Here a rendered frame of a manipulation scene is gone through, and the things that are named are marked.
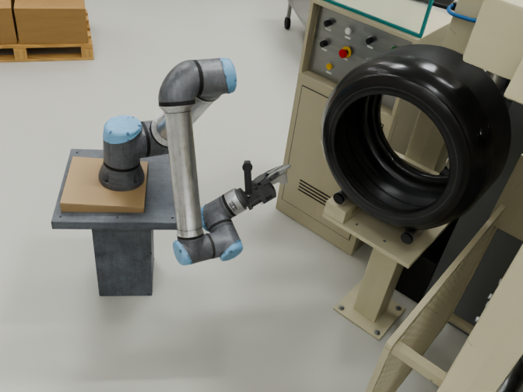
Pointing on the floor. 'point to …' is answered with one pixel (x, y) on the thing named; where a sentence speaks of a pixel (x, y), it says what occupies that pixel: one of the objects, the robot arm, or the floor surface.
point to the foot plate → (377, 329)
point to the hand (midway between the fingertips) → (286, 165)
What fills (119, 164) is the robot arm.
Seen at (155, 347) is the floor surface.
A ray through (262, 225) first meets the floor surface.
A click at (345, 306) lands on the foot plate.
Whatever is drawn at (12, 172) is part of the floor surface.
